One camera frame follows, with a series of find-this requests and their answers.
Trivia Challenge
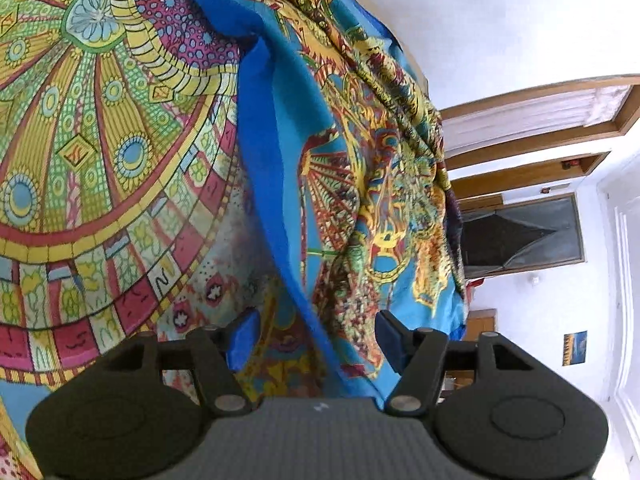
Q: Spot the white panelled door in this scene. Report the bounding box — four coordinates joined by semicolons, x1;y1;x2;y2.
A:
595;160;640;411

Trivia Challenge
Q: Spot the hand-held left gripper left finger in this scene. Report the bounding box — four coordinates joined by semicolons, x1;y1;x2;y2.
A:
97;310;261;416

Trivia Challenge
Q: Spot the small wall picture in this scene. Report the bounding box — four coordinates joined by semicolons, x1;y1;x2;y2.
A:
563;331;589;367

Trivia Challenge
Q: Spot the colourful printed blue cloth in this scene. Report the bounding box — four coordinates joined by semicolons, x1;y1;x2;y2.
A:
0;0;471;480

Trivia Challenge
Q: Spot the wooden door frame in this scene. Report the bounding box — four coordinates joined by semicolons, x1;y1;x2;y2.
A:
440;75;640;201

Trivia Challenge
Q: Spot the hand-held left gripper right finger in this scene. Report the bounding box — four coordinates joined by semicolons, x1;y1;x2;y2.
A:
376;310;538;416

